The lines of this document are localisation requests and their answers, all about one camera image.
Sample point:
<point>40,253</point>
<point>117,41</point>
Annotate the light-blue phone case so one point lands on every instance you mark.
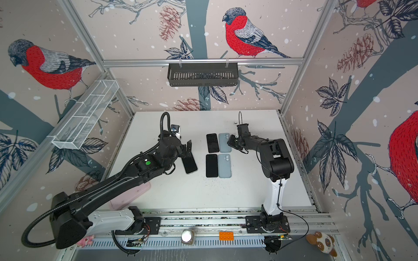
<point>224,166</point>

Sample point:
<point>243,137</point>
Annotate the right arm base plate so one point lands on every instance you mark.
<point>275,224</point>

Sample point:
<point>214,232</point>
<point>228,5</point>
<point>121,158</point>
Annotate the grey-blue phone case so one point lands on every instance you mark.
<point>223,139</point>

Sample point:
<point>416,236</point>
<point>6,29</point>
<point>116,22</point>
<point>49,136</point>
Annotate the orange toy brick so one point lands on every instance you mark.
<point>226,236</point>

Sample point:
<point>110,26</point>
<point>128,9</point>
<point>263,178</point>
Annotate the pink plush toy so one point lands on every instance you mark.
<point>86,242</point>

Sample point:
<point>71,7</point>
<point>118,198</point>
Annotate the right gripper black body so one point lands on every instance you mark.
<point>235,142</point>

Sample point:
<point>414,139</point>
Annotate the black phone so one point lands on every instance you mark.
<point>212,143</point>
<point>189,164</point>

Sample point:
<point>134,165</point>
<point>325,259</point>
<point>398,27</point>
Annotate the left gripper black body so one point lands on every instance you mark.
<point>182,152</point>

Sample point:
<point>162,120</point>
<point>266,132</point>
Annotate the pink phone case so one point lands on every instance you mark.
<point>125,199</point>

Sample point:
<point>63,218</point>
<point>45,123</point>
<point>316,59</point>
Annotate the black wall basket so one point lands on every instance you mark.
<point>203,75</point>

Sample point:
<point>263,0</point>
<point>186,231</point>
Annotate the brown white plush toy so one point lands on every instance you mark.
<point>324,242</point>

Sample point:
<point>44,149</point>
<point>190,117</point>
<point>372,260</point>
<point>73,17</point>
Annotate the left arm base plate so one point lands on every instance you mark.
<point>142,226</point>

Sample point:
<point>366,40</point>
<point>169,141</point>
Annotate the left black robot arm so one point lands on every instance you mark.
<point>70,215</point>

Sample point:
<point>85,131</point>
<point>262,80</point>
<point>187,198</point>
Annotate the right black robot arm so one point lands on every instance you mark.
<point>277,165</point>

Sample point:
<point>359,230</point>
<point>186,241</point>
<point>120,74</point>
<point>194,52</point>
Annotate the round silver button light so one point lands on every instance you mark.
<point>188,237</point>

